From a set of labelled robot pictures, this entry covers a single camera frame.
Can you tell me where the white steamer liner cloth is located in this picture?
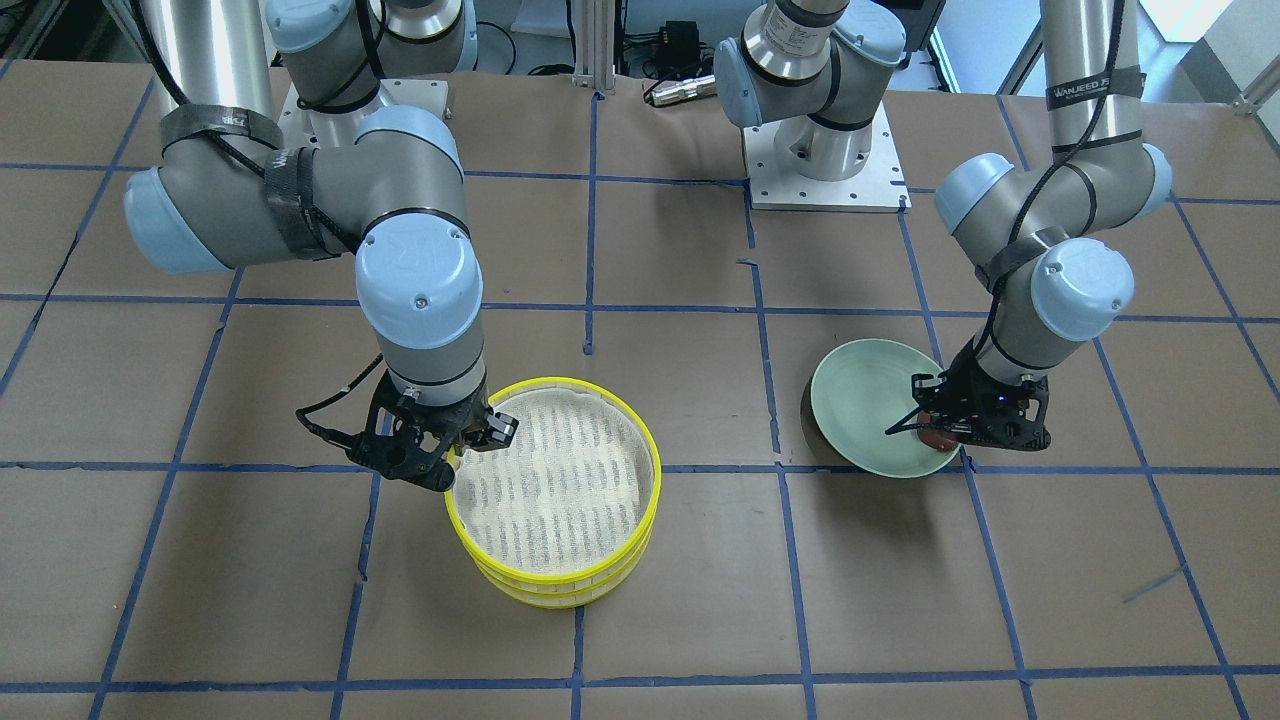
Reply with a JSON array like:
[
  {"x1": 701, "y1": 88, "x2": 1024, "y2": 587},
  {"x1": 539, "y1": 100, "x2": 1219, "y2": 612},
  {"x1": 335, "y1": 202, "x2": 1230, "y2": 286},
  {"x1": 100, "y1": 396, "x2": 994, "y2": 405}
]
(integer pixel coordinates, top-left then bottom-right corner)
[{"x1": 453, "y1": 386, "x2": 653, "y2": 575}]

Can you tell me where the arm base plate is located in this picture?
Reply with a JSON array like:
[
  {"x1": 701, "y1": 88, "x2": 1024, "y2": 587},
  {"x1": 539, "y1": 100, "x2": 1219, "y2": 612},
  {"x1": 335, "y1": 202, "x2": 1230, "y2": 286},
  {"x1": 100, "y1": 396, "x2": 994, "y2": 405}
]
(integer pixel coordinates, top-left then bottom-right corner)
[
  {"x1": 273, "y1": 78, "x2": 451, "y2": 151},
  {"x1": 742, "y1": 105, "x2": 911, "y2": 213}
]

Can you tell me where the light green plate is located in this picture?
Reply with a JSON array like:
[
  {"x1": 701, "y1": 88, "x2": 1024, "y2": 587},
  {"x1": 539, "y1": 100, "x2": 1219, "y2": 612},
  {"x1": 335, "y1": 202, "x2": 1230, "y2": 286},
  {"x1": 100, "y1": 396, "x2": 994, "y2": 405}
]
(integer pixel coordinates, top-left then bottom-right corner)
[{"x1": 810, "y1": 340, "x2": 957, "y2": 478}]

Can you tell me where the brown bun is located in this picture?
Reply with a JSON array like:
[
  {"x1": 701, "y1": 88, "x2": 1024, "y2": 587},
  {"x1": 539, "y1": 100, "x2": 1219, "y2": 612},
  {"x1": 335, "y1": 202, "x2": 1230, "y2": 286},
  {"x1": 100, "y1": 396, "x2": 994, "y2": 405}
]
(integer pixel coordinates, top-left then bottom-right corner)
[{"x1": 916, "y1": 427, "x2": 960, "y2": 454}]

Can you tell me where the yellow steamer layer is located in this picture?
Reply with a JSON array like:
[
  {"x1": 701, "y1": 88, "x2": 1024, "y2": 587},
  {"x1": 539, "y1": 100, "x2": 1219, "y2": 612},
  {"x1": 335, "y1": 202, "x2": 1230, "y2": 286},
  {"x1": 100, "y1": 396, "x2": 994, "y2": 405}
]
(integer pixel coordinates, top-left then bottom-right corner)
[
  {"x1": 445, "y1": 377, "x2": 660, "y2": 609},
  {"x1": 467, "y1": 537, "x2": 649, "y2": 610}
]

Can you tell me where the yellow steamer top layer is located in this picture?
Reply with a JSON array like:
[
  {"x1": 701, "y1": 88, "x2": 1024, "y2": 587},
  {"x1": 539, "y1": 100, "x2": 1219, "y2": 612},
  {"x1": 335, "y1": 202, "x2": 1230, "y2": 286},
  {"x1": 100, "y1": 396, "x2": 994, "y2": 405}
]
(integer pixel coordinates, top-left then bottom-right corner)
[{"x1": 445, "y1": 377, "x2": 660, "y2": 609}]

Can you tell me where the silver flashlight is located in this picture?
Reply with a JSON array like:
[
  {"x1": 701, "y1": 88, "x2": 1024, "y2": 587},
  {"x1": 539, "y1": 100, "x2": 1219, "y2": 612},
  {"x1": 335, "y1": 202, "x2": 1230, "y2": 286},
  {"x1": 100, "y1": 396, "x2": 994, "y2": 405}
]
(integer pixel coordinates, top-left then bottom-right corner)
[{"x1": 643, "y1": 76, "x2": 717, "y2": 108}]

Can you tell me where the yellow steamer bottom layer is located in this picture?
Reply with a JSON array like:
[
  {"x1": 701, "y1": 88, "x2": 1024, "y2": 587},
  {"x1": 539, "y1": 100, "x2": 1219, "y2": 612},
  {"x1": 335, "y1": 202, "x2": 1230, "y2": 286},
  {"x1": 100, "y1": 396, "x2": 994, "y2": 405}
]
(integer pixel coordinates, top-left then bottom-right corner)
[{"x1": 467, "y1": 537, "x2": 649, "y2": 610}]

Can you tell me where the black box device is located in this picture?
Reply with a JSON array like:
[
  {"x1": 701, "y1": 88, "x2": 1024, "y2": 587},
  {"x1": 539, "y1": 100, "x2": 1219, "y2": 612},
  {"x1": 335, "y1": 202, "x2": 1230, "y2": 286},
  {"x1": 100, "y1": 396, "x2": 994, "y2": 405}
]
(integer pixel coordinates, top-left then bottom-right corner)
[{"x1": 653, "y1": 20, "x2": 701, "y2": 70}]

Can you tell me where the aluminium frame post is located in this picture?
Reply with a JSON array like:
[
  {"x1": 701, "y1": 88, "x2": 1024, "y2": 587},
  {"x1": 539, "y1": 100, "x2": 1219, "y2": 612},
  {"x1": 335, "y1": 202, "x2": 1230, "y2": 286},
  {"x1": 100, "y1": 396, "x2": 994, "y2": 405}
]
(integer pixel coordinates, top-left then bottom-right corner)
[{"x1": 570, "y1": 0, "x2": 620, "y2": 95}]

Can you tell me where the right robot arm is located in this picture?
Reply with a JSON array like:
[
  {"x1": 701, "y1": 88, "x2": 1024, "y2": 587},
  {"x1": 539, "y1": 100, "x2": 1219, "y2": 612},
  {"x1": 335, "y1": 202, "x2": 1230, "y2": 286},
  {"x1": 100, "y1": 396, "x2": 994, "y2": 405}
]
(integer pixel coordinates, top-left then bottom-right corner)
[{"x1": 124, "y1": 1, "x2": 518, "y2": 492}]

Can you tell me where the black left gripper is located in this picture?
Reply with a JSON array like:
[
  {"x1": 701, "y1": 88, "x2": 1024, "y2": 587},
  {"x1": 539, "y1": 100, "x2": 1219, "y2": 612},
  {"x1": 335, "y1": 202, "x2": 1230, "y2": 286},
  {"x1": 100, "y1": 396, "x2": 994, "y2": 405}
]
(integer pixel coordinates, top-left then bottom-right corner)
[{"x1": 884, "y1": 347, "x2": 1051, "y2": 451}]

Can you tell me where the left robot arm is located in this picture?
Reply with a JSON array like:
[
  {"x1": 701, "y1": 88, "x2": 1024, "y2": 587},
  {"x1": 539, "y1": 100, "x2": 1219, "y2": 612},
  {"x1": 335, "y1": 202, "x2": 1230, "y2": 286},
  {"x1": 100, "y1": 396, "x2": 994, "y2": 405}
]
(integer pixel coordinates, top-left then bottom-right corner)
[{"x1": 713, "y1": 1, "x2": 1172, "y2": 451}]

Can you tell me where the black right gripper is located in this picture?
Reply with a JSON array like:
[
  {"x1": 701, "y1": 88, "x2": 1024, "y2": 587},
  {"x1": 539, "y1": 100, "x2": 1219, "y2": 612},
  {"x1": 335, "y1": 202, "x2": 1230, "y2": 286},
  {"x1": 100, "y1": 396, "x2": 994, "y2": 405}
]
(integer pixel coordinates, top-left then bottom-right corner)
[{"x1": 360, "y1": 372, "x2": 518, "y2": 492}]

